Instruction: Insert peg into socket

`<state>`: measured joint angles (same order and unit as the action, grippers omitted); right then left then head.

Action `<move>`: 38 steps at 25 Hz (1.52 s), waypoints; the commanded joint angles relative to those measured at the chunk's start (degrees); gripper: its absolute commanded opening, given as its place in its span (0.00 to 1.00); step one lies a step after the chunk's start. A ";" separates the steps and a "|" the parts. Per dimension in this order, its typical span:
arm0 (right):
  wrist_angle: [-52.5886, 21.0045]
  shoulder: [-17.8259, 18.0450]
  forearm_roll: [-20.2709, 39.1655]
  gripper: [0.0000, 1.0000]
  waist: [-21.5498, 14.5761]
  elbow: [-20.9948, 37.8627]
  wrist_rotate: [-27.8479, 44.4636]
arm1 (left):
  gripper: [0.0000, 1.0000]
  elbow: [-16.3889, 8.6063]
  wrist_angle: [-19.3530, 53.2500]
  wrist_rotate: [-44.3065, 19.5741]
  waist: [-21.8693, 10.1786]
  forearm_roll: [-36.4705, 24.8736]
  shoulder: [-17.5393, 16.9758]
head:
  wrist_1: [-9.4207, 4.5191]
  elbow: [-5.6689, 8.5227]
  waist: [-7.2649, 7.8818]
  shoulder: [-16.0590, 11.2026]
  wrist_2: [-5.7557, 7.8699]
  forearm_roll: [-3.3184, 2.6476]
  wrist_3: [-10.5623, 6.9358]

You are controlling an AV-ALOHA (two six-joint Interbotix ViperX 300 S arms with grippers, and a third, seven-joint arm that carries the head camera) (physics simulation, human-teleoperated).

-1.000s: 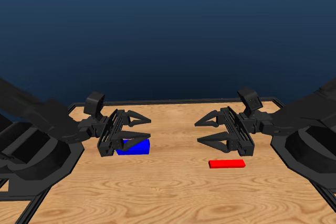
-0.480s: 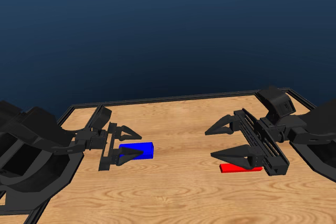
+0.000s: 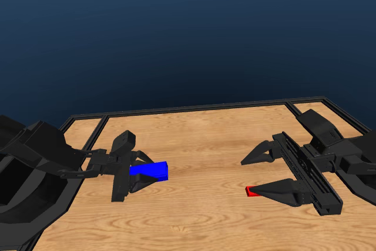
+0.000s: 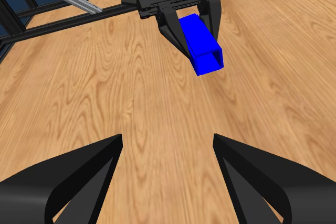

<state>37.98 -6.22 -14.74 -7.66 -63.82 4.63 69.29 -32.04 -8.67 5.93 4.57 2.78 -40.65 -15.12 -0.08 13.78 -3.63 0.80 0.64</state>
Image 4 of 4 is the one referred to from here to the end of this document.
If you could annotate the black table frame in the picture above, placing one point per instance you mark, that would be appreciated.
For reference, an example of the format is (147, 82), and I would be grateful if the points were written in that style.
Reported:
(52, 27)

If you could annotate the blue hollow socket block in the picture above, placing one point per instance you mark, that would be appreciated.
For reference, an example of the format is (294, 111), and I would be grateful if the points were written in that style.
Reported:
(199, 37)

